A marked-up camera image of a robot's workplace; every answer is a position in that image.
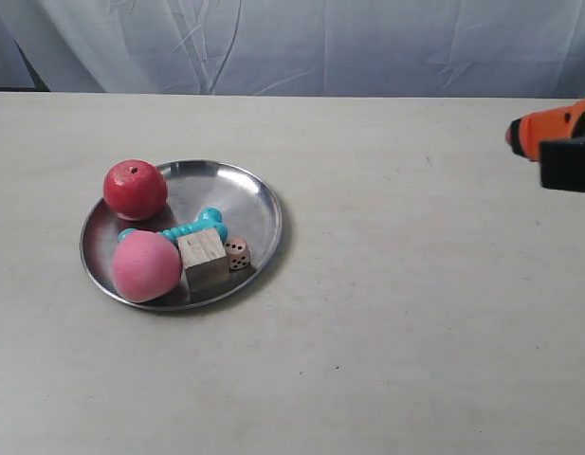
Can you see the pink foam ball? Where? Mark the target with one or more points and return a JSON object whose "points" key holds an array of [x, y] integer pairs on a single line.
{"points": [[145, 266]]}

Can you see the teal rubber bone toy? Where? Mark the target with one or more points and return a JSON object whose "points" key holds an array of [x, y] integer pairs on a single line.
{"points": [[208, 218]]}

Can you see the wooden die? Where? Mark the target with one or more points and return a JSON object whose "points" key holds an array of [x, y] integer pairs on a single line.
{"points": [[237, 252]]}

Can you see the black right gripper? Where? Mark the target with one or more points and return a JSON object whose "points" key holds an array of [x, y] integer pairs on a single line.
{"points": [[562, 160]]}

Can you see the round steel plate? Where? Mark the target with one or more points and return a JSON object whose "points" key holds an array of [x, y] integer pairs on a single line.
{"points": [[250, 210]]}

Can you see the white backdrop cloth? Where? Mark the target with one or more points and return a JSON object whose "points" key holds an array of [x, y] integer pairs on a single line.
{"points": [[532, 49]]}

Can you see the wooden cube block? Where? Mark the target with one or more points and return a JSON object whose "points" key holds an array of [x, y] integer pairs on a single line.
{"points": [[204, 259]]}

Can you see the red toy apple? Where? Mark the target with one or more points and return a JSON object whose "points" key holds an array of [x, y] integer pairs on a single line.
{"points": [[135, 190]]}

